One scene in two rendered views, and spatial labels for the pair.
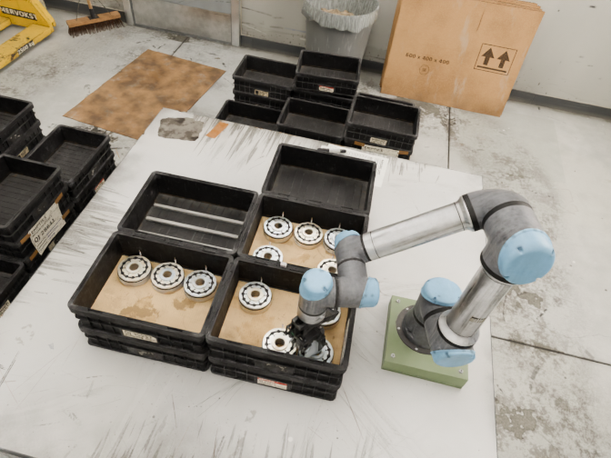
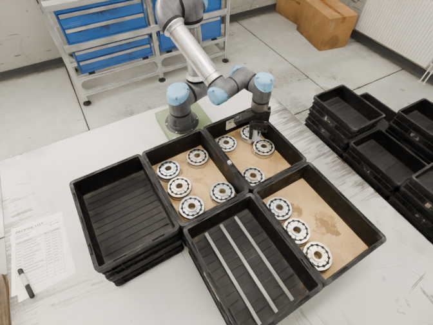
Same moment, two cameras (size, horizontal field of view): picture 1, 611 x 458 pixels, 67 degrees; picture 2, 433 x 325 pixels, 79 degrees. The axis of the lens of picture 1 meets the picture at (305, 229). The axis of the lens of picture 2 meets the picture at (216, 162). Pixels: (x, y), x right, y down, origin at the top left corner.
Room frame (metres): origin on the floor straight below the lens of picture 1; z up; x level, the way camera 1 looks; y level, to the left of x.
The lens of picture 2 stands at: (1.32, 0.55, 1.81)
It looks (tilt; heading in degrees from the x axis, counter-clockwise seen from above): 53 degrees down; 233
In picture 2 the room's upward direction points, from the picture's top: 1 degrees clockwise
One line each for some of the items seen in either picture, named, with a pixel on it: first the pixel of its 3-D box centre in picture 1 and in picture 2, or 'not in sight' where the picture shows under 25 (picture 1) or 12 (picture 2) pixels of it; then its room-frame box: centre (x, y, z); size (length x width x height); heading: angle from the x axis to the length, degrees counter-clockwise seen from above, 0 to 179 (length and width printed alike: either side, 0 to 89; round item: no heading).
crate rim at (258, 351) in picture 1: (286, 311); (252, 144); (0.73, 0.02, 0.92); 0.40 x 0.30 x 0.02; 85
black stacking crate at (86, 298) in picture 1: (158, 291); (310, 220); (0.76, 0.42, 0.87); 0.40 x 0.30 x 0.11; 85
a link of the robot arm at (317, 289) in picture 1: (315, 292); (261, 88); (0.65, -0.05, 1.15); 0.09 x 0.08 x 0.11; 99
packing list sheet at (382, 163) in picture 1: (352, 164); (39, 251); (1.69, -0.17, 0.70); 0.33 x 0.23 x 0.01; 83
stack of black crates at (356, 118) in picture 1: (376, 145); not in sight; (2.30, -0.36, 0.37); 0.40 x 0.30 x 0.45; 83
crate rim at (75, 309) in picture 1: (155, 282); (315, 215); (0.76, 0.42, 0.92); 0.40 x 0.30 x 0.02; 85
